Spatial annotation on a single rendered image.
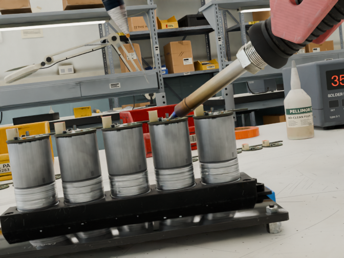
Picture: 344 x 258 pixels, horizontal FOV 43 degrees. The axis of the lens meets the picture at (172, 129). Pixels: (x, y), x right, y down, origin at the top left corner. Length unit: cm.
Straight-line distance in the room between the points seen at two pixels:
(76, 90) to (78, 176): 228
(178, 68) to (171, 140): 419
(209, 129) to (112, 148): 6
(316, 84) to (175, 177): 40
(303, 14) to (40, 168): 16
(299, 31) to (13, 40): 456
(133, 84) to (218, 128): 233
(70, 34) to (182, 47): 117
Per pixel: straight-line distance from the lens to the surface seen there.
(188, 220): 23
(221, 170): 26
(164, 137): 25
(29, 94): 253
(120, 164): 26
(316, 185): 33
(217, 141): 26
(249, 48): 22
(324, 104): 63
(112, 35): 302
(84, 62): 470
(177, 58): 445
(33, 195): 27
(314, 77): 63
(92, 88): 254
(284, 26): 20
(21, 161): 26
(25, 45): 471
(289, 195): 31
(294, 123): 57
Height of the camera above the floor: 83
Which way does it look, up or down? 5 degrees down
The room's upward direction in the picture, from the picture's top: 7 degrees counter-clockwise
